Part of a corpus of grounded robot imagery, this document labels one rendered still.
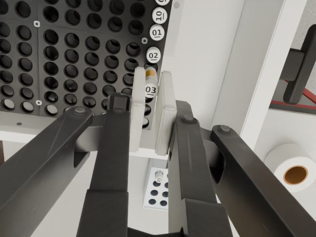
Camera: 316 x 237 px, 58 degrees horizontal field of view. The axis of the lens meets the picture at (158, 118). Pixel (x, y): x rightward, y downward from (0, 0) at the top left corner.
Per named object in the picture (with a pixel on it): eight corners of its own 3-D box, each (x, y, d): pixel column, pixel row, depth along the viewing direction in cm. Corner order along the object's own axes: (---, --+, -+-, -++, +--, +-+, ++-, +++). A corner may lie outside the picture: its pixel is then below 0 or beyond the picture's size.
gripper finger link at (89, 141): (124, 158, 14) (63, 151, 14) (130, 114, 19) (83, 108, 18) (128, 132, 13) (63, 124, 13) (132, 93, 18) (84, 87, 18)
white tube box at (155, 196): (223, 164, 48) (229, 178, 45) (209, 201, 52) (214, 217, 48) (151, 153, 47) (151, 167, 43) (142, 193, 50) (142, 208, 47)
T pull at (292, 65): (322, 24, 25) (331, 27, 24) (291, 102, 28) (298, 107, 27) (283, 18, 25) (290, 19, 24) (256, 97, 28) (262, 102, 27)
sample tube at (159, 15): (165, 3, 27) (167, 8, 23) (164, 17, 28) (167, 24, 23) (152, 3, 27) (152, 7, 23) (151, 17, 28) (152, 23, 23)
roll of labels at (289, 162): (271, 183, 50) (280, 199, 47) (258, 154, 47) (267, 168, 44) (310, 167, 49) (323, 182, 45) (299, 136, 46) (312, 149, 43)
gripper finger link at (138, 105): (138, 154, 16) (124, 152, 16) (140, 104, 22) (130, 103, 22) (145, 105, 15) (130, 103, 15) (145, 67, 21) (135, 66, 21)
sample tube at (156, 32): (162, 31, 28) (164, 40, 24) (150, 32, 28) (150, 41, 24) (162, 18, 28) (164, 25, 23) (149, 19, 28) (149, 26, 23)
